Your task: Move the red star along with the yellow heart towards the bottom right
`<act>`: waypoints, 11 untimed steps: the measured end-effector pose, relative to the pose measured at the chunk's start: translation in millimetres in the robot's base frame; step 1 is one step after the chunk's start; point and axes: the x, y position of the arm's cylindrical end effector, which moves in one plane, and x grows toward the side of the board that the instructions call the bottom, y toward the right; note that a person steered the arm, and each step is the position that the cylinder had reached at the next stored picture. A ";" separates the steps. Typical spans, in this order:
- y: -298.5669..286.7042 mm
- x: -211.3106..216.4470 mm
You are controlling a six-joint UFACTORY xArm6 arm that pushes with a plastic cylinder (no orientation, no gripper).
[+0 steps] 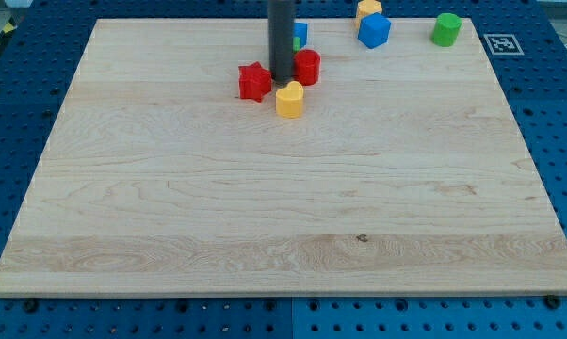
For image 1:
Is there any yellow heart block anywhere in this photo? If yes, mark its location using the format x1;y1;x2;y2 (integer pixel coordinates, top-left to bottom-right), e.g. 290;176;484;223
276;81;304;119

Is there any red star block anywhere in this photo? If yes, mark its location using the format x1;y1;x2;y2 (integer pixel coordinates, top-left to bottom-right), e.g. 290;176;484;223
238;61;272;103

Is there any red cylinder block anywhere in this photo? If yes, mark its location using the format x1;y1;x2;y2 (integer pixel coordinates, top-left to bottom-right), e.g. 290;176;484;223
294;49;321;86

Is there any wooden board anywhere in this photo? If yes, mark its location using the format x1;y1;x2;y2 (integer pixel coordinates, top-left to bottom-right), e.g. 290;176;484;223
0;18;567;298

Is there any small green block behind rod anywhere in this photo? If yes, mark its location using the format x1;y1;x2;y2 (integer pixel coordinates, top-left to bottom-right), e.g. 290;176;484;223
293;37;301;53

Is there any small blue block behind rod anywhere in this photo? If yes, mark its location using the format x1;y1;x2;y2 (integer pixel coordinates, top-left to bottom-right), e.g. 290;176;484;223
294;22;308;48

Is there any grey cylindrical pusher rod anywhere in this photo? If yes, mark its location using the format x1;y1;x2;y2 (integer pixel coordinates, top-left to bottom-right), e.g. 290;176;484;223
267;0;295;84

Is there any blue cube block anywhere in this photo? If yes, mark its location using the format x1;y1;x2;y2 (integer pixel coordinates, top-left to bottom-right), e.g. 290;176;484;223
358;12;392;49

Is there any yellow hexagon block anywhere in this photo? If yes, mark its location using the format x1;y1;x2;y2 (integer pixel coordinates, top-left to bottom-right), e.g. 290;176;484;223
355;0;383;28

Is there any green cylinder block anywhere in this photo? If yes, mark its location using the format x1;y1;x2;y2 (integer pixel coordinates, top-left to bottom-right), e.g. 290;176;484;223
430;12;462;47

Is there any white fiducial marker tag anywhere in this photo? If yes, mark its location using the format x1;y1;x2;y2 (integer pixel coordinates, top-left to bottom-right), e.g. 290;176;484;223
483;33;524;56

